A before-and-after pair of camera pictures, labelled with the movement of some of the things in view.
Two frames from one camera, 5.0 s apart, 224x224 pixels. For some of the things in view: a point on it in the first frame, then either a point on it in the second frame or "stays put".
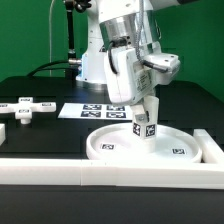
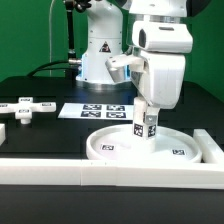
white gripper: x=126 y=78 → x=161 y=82
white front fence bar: x=105 y=173 stays put
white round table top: x=118 y=143 stays put
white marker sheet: x=85 y=111 stays put
